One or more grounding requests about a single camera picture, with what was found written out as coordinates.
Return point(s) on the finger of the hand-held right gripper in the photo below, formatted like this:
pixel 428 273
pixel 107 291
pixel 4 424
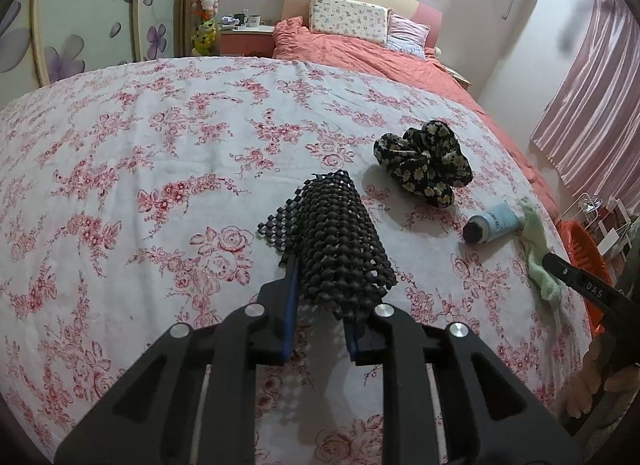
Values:
pixel 590 287

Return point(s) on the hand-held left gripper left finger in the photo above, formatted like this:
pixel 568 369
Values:
pixel 291 305

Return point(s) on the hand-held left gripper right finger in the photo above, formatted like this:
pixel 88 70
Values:
pixel 352 340

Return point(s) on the orange plastic basket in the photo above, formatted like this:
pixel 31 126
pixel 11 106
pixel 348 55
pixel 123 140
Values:
pixel 585 245

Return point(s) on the light green cloth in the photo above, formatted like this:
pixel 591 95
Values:
pixel 537 240

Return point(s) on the black mesh mat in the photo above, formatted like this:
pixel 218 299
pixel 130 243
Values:
pixel 335 245

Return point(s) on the person's right hand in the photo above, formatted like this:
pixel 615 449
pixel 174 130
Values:
pixel 582 385

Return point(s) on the light blue tube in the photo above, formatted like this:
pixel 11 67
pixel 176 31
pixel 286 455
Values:
pixel 495 220

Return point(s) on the pink curtain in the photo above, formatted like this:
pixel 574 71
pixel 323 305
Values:
pixel 595 120

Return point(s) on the black floral cloth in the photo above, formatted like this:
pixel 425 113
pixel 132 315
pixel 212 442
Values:
pixel 425 165

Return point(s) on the pink floral blanket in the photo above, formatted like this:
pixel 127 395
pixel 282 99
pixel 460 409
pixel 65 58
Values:
pixel 150 170

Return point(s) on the beige nightstand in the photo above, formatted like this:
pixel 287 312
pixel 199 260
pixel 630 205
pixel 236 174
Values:
pixel 457 77

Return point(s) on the pink nightstand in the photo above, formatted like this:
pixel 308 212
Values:
pixel 245 42

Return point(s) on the green plush toy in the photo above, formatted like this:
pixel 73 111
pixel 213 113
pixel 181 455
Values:
pixel 205 35

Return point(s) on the white mug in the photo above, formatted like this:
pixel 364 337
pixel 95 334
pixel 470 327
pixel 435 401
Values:
pixel 254 20

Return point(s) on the dark mug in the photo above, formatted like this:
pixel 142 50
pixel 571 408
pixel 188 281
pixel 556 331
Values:
pixel 242 19

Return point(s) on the floral pillow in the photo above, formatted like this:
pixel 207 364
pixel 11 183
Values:
pixel 347 17

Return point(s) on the striped pink pillow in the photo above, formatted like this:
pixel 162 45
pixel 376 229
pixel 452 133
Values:
pixel 407 35

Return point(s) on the wardrobe with flower doors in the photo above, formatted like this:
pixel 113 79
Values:
pixel 75 10

